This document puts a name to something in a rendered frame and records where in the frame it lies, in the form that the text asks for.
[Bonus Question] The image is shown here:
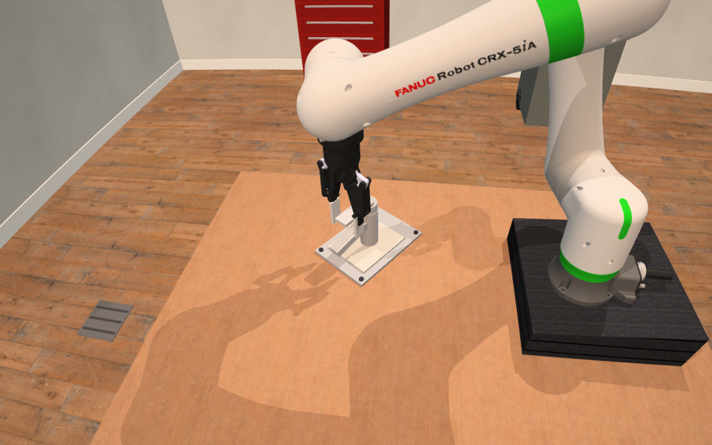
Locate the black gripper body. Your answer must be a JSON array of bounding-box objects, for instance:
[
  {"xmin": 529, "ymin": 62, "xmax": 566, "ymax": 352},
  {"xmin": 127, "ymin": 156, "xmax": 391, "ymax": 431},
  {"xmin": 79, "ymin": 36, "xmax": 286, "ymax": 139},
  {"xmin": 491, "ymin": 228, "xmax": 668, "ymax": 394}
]
[{"xmin": 323, "ymin": 144, "xmax": 360, "ymax": 185}]

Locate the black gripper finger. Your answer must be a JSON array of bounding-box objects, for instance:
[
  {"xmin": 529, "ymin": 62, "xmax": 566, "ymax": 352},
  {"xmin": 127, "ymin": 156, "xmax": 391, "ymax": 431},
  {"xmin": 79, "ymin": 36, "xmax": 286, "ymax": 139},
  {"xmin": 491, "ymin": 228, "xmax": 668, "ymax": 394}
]
[
  {"xmin": 317, "ymin": 157, "xmax": 341, "ymax": 224},
  {"xmin": 339, "ymin": 170, "xmax": 371, "ymax": 237}
]

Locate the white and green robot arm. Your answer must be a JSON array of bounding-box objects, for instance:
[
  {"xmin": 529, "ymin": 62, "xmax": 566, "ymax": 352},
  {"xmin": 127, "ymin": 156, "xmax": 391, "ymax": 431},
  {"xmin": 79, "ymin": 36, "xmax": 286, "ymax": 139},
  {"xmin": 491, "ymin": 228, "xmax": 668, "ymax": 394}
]
[{"xmin": 297, "ymin": 0, "xmax": 674, "ymax": 307}]

